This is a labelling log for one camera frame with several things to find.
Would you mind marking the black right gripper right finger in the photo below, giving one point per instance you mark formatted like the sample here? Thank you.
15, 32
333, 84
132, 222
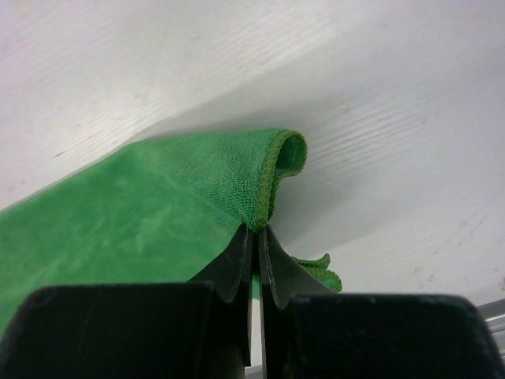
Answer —
290, 298

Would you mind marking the aluminium mounting rail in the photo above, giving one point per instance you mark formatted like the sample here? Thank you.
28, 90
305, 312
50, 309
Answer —
494, 315

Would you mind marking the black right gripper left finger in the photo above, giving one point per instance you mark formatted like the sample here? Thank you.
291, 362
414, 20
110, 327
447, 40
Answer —
219, 308

